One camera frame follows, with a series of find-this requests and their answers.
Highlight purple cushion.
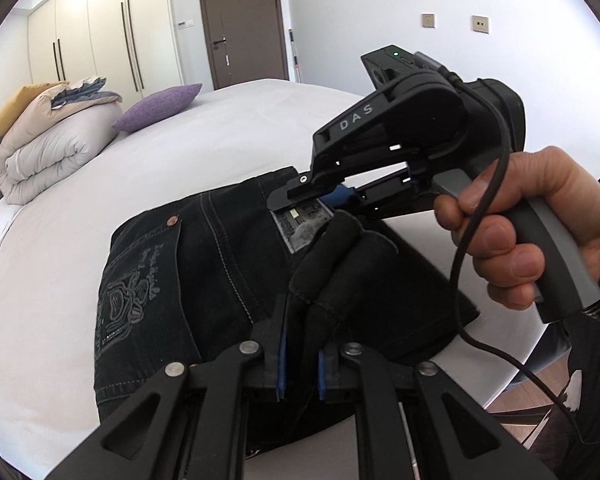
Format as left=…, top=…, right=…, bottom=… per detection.
left=112, top=84, right=202, bottom=133

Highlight black denim pants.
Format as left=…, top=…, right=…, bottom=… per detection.
left=93, top=167, right=481, bottom=456

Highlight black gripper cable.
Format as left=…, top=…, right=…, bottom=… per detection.
left=442, top=66, right=589, bottom=426

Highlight cream wardrobe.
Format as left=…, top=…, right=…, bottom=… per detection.
left=27, top=0, right=183, bottom=107

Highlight beige wall socket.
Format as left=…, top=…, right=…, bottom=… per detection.
left=471, top=15, right=489, bottom=34
left=422, top=14, right=436, bottom=28

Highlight folded blue grey cloth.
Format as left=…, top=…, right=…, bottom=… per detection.
left=50, top=77, right=123, bottom=110

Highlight brown wooden door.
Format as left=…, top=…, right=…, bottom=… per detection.
left=200, top=0, right=289, bottom=90

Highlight yellow pillow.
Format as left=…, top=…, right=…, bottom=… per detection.
left=0, top=81, right=65, bottom=138

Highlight black jacket sleeve right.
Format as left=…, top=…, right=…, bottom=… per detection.
left=544, top=173, right=600, bottom=480

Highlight person right hand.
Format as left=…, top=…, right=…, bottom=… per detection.
left=431, top=148, right=600, bottom=322

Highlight folded beige duvet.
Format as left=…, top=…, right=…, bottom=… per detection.
left=0, top=78, right=122, bottom=205

